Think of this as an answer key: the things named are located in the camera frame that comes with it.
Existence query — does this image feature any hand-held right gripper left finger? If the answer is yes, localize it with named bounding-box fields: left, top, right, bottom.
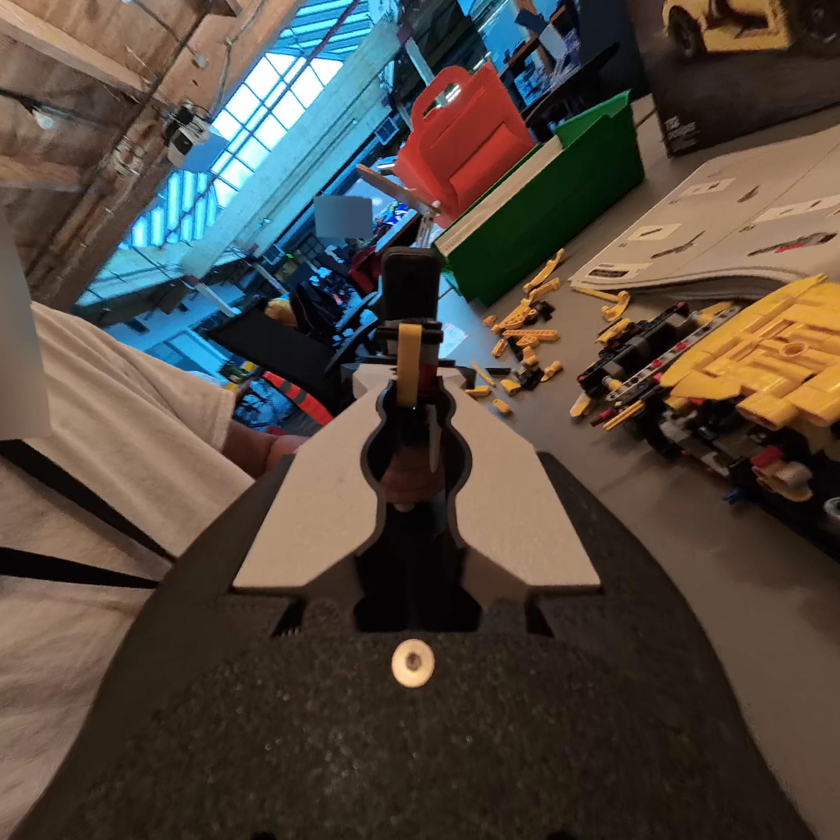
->
left=233, top=381, right=395, bottom=592

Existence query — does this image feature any yellow black brick car model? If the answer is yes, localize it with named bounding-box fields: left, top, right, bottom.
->
left=570, top=274, right=840, bottom=562

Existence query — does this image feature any open instruction booklet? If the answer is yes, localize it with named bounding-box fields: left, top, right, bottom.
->
left=567, top=125, right=840, bottom=301

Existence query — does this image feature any wooden board on stand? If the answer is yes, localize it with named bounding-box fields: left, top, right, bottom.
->
left=356, top=163, right=442, bottom=247

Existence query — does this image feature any ceiling mounted device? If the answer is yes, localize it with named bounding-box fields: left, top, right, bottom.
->
left=161, top=98, right=212, bottom=166

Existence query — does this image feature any large paned window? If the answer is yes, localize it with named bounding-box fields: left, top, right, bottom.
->
left=75, top=49, right=352, bottom=309

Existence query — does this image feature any black office chair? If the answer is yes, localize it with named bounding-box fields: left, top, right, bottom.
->
left=209, top=282, right=383, bottom=411

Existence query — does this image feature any green plastic bin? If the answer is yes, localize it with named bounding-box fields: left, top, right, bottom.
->
left=433, top=91, right=647, bottom=309

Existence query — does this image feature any black shoulder strap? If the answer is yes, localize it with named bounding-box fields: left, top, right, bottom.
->
left=0, top=438, right=179, bottom=567
left=0, top=546, right=164, bottom=592

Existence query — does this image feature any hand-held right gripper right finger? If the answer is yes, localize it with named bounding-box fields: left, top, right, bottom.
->
left=434, top=377, right=601, bottom=606

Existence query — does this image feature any person's left forearm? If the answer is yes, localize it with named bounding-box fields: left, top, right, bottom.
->
left=222, top=419, right=311, bottom=480

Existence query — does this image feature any grey desk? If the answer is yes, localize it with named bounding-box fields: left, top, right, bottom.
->
left=433, top=92, right=840, bottom=840

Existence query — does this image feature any small yellow black brick assembly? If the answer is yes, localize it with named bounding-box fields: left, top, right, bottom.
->
left=375, top=320, right=444, bottom=409

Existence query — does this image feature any pile of yellow brick pieces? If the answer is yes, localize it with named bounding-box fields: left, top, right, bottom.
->
left=462, top=248, right=632, bottom=417

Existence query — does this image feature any dark toy car box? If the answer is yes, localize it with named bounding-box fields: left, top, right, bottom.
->
left=626, top=0, right=840, bottom=160

